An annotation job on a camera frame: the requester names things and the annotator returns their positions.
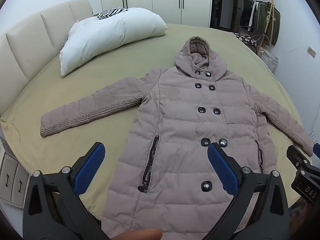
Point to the black chair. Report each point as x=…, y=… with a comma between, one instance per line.
x=250, y=30

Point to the person's left hand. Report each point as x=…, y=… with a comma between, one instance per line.
x=140, y=233

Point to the dark green hanging jacket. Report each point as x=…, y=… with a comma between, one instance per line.
x=266, y=20

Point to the black hanging garment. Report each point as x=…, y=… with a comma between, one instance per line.
x=248, y=10

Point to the zebra striped pillow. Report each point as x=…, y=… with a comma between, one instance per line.
x=111, y=13

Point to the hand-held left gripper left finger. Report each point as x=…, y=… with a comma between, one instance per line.
x=89, y=165

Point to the floral dark cloth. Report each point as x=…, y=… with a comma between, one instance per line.
x=246, y=38

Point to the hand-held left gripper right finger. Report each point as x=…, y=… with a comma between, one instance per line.
x=223, y=170

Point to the wooden clothes rack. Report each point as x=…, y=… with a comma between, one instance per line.
x=271, y=10

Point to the bed with beige sheet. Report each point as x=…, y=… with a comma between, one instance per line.
x=100, y=80

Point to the beige padded headboard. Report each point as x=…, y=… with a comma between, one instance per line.
x=32, y=40

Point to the beige nightstand with drawers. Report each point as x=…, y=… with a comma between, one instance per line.
x=12, y=177

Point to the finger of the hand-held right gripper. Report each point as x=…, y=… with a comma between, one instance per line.
x=298, y=156

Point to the white checked bag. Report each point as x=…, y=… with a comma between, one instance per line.
x=271, y=60

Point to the wall socket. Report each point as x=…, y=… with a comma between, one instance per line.
x=312, y=51

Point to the mauve hooded puffer coat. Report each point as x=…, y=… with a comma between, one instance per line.
x=180, y=120

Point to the large white pillow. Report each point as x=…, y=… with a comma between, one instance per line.
x=110, y=35

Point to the white wardrobe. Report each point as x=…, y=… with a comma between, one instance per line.
x=155, y=0

